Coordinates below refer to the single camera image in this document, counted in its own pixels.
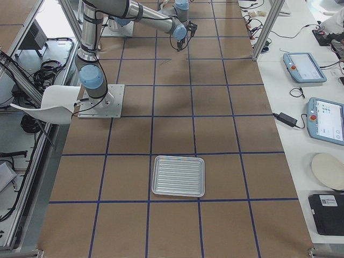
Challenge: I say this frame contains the near teach pendant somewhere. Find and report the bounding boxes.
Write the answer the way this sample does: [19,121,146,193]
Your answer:
[307,97,343,146]

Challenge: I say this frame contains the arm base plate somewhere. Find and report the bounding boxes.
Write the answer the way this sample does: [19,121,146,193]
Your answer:
[77,84,125,119]
[102,19,134,38]

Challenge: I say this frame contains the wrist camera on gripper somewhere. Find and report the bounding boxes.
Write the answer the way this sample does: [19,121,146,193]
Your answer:
[187,21,197,37]

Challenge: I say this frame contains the far teach pendant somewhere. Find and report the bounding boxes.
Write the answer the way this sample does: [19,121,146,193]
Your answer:
[283,52,327,83]

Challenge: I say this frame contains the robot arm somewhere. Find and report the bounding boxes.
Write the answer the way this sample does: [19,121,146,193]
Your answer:
[75,1,197,118]

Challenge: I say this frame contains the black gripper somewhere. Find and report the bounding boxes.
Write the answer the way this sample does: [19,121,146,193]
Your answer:
[177,37,186,52]

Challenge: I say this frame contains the teach pendant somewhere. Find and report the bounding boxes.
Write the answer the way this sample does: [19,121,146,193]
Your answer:
[307,97,343,146]
[283,52,327,83]

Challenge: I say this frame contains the black flat box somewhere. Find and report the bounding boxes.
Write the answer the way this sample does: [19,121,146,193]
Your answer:
[308,194,343,236]

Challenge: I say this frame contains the white chair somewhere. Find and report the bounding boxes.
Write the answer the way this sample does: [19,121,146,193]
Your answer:
[10,85,81,125]

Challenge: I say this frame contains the aluminium frame post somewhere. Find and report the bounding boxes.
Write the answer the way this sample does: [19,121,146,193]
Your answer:
[252,0,285,61]

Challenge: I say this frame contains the cream round plate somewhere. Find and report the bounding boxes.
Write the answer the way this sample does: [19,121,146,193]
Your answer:
[311,153,343,191]

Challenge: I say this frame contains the black power adapter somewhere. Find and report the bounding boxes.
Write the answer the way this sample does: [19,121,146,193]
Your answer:
[273,112,297,127]

